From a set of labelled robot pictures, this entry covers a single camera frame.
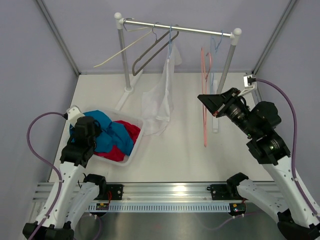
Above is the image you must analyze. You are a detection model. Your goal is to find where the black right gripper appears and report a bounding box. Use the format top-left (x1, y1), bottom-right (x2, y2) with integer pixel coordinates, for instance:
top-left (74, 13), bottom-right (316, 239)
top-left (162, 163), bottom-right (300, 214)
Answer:
top-left (199, 88), bottom-right (258, 139)

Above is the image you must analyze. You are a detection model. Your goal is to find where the pink hanger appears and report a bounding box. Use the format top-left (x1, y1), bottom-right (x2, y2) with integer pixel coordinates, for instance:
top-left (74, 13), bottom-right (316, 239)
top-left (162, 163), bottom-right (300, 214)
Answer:
top-left (200, 47), bottom-right (212, 147)

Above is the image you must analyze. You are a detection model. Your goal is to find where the light blue red-shirt hanger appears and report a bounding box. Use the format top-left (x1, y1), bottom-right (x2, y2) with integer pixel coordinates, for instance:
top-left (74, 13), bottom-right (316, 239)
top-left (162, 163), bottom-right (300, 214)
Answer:
top-left (209, 36), bottom-right (222, 94)

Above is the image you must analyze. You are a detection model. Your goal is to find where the white t shirt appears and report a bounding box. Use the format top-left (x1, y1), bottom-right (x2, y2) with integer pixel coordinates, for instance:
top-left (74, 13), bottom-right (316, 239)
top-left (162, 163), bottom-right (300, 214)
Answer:
top-left (141, 43), bottom-right (182, 136)

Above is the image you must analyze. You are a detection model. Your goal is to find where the blue t shirt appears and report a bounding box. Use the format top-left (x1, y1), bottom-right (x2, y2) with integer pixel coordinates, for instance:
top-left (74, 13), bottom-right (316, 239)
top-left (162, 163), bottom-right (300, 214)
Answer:
top-left (69, 109), bottom-right (135, 156)

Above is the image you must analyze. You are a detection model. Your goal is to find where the red t shirt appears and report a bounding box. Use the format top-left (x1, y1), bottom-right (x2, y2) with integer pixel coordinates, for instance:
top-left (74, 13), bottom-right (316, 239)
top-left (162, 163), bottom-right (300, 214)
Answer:
top-left (93, 120), bottom-right (142, 162)

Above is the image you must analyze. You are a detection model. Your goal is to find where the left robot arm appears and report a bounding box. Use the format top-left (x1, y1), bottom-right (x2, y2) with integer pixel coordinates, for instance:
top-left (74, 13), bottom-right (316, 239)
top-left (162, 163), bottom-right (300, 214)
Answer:
top-left (22, 116), bottom-right (107, 240)

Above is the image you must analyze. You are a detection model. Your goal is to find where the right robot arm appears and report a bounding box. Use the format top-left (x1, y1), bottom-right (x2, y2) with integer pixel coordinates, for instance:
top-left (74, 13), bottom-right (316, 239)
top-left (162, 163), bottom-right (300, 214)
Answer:
top-left (197, 87), bottom-right (320, 240)

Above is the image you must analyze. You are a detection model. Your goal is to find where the light blue white-shirt hanger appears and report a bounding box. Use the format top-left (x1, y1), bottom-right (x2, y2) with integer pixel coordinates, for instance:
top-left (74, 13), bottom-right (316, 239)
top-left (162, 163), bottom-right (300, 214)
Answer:
top-left (167, 24), bottom-right (172, 64)

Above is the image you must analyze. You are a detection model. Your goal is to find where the grey empty hanger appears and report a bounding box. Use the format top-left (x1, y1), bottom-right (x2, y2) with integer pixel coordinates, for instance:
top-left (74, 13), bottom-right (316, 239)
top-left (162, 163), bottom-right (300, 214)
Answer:
top-left (131, 22), bottom-right (180, 77)

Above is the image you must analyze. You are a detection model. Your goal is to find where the cream empty hanger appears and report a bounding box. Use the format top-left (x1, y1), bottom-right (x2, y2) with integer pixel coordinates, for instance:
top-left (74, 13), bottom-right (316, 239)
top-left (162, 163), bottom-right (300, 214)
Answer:
top-left (93, 18), bottom-right (152, 68)

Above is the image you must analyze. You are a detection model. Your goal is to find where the white plastic laundry basket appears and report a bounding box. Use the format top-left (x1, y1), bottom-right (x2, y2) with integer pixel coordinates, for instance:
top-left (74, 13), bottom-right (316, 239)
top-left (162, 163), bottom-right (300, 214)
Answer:
top-left (83, 108), bottom-right (145, 167)

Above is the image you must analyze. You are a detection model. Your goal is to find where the white metal clothes rack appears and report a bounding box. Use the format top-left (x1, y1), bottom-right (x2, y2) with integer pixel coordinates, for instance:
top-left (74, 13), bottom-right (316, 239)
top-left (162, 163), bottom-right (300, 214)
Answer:
top-left (114, 12), bottom-right (242, 136)

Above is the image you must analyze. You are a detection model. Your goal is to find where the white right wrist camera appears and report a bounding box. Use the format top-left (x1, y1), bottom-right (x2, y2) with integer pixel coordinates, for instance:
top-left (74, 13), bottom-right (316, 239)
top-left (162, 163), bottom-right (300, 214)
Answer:
top-left (238, 74), bottom-right (257, 97)

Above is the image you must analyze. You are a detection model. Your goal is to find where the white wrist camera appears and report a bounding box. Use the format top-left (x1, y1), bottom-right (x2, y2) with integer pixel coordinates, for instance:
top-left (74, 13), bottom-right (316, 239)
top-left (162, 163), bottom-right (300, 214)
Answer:
top-left (238, 74), bottom-right (257, 97)
top-left (66, 105), bottom-right (85, 127)

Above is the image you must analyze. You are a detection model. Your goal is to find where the white slotted cable duct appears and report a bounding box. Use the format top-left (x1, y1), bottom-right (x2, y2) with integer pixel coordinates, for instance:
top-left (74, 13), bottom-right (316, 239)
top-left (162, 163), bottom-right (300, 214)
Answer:
top-left (86, 202), bottom-right (246, 213)

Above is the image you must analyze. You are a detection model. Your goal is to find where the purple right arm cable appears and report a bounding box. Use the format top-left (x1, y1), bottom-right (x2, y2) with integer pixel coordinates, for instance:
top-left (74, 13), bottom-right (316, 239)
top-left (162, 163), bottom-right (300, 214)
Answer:
top-left (253, 78), bottom-right (320, 218)

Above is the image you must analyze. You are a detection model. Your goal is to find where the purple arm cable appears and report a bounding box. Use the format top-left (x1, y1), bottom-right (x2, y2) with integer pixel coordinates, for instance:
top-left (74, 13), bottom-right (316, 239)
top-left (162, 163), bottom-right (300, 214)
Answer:
top-left (26, 112), bottom-right (70, 240)
top-left (253, 78), bottom-right (320, 218)

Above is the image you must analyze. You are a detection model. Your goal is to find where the aluminium rail frame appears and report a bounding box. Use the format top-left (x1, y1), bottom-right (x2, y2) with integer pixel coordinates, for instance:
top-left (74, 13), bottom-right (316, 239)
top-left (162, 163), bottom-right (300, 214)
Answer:
top-left (32, 181), bottom-right (283, 203)

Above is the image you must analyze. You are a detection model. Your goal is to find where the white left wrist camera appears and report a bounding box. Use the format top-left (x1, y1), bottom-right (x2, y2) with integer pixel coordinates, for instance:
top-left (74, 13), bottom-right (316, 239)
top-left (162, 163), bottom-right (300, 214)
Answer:
top-left (66, 105), bottom-right (85, 127)

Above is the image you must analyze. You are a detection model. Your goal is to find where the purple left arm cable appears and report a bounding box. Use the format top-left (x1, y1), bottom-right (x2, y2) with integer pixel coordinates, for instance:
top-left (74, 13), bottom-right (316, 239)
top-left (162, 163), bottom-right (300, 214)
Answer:
top-left (26, 112), bottom-right (70, 240)

